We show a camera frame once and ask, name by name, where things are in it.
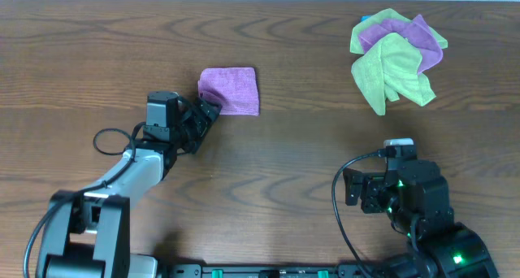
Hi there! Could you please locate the purple microfiber cloth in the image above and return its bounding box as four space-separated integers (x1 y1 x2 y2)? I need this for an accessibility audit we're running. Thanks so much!
198 67 260 116

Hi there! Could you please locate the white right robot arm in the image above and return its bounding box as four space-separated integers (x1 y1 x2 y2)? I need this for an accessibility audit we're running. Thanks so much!
332 142 499 278

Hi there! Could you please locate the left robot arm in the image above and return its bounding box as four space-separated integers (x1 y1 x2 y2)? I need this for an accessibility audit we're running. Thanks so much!
23 92 222 277

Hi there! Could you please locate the green cloth front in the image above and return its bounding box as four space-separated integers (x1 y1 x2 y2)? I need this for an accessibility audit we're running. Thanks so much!
351 33 436 115

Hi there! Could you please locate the green cloth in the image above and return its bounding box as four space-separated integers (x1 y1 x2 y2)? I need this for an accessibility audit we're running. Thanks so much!
351 33 436 115
350 8 449 54

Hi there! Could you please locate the purple cloth in pile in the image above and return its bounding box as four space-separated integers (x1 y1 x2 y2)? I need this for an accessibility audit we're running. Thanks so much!
357 15 444 73

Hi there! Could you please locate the green cloth back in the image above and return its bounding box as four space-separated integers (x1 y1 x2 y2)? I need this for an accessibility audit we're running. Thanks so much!
350 8 449 54

